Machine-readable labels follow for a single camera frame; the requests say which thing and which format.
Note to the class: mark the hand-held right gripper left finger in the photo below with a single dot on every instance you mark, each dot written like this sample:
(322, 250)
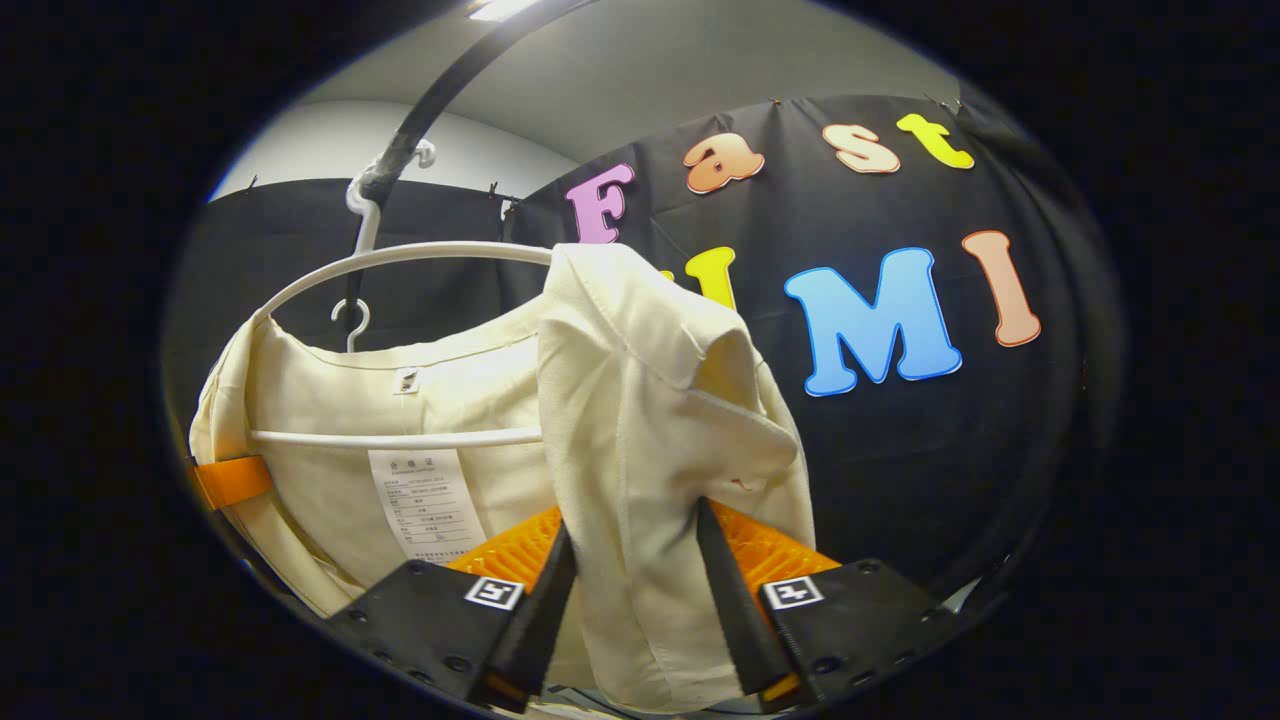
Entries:
(530, 640)

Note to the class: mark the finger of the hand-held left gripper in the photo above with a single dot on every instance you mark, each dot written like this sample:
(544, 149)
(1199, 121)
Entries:
(232, 482)

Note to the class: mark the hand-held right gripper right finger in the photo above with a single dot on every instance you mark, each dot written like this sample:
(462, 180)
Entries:
(745, 630)

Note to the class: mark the cream button shirt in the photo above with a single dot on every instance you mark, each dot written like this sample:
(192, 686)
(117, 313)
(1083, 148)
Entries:
(640, 400)

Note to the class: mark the white hanger with crossbar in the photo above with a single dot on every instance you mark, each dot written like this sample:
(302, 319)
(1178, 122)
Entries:
(400, 440)
(362, 312)

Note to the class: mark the black clothes rack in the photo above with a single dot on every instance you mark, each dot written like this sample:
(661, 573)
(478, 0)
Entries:
(440, 90)

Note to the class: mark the large round ceiling light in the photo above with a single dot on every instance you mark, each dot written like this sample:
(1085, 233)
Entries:
(500, 8)

